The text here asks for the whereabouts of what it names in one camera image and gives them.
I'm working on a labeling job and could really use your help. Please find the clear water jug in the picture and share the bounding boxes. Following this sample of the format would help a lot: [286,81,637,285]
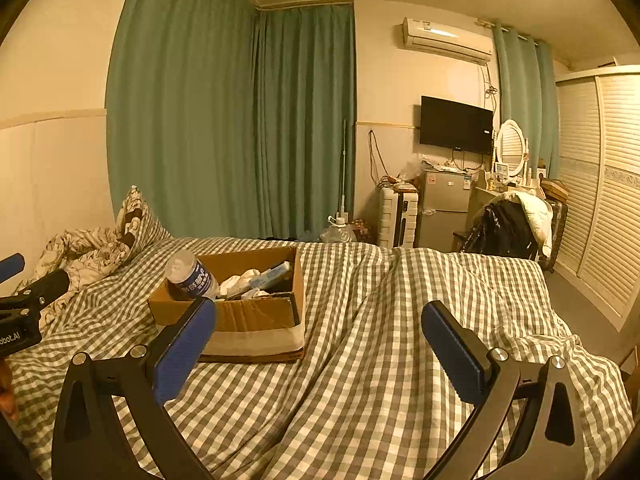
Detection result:
[318,214,358,243]

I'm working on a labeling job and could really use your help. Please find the narrow green curtain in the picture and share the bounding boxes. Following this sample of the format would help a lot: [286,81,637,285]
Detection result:
[492,22,560,178]

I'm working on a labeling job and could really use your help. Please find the dressing table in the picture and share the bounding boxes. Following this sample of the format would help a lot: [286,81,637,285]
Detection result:
[467,182,546,231]

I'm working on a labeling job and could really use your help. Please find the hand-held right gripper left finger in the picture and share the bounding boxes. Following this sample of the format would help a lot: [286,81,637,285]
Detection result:
[51,296,219,480]

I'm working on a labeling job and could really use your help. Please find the dark chair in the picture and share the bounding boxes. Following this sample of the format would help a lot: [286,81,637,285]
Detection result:
[452,195,556,261]

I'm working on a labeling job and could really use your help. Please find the white ribbed suitcase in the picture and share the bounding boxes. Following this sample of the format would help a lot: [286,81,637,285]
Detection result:
[377,187,420,248]

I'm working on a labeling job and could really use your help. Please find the air conditioner cable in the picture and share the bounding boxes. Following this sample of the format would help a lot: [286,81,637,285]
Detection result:
[481,62,501,111]

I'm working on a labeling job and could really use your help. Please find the floral quilt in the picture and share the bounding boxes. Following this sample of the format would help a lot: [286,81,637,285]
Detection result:
[15,227,131,331]

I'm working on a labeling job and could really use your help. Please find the black jacket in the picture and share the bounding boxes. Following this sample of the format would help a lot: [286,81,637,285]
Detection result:
[462,201,538,261]

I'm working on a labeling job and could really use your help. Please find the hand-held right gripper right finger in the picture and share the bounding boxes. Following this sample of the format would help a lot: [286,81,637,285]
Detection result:
[421,300,586,480]

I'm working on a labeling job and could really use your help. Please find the white coat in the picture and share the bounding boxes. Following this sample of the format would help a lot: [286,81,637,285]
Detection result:
[500,191,555,258]

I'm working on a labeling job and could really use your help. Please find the white oval vanity mirror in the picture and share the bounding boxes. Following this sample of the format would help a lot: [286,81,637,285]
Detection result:
[494,119,529,177]

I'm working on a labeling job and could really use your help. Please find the patterned bag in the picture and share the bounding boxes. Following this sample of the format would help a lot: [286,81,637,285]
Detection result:
[349,218,376,245]

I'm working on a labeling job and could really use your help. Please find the small silver fridge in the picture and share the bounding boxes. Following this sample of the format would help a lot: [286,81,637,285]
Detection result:
[415,169,473,253]

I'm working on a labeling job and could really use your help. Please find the floral and checkered pillow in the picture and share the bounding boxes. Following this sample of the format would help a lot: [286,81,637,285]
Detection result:
[114,186,173,256]

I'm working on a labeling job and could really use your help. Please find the brown cardboard box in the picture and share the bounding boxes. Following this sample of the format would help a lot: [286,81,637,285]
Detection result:
[147,246,307,363]

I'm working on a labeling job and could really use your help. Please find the green checkered bed sheet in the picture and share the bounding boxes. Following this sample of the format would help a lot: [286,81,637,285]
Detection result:
[7,235,636,480]

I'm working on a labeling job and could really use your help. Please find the hanging wall cables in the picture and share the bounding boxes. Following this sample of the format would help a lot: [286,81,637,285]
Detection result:
[367,129,388,181]

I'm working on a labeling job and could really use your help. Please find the black wall television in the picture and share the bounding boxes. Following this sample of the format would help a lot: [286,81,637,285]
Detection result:
[419,95,494,156]

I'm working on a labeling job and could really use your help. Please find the person's left hand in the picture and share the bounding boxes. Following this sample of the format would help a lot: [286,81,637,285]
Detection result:
[0,360,19,421]

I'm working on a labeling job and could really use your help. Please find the clear bottle with blue label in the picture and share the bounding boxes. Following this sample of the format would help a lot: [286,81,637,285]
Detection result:
[165,250,220,302]

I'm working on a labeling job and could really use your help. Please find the white air conditioner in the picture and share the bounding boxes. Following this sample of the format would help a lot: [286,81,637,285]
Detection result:
[400,16,493,65]

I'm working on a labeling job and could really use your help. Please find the clear plastic bag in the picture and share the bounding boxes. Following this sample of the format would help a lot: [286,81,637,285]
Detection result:
[400,154,426,181]

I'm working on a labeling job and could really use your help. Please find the wide green curtain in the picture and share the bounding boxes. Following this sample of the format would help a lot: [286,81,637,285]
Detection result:
[106,0,357,241]

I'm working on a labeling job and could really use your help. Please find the white louvered wardrobe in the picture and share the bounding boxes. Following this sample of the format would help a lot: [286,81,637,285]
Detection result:
[555,64,640,331]

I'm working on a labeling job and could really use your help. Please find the pale plastic packet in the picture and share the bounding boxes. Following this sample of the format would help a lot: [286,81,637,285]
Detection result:
[248,261,293,291]

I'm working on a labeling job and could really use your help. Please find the white pole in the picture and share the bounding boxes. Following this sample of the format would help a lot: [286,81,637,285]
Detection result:
[337,120,349,221]

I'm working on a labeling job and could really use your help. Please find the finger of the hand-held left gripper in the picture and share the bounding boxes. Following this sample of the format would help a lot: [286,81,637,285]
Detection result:
[0,253,26,283]
[0,268,71,318]

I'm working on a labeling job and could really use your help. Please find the white sock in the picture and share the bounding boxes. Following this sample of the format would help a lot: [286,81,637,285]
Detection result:
[219,269,266,300]

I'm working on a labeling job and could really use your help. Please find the brown suitcase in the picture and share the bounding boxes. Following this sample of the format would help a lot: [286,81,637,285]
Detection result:
[537,180,570,273]

